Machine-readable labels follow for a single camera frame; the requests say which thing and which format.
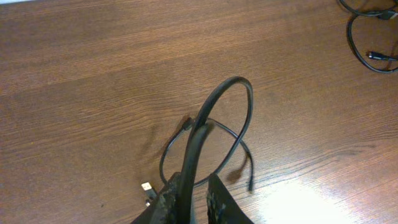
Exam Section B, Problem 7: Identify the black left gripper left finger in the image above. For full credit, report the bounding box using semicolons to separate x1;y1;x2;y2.
131;172;180;224

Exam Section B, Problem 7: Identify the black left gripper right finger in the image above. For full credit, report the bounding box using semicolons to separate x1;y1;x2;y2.
206;174;253;224

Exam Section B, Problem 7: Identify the black USB cable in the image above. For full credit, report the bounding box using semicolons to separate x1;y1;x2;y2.
337;0;398;75

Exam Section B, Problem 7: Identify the thin black cable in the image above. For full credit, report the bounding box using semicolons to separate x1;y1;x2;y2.
159;116;254;192

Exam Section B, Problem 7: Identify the black cable with gold plug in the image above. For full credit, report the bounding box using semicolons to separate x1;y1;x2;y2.
141;76;254;224

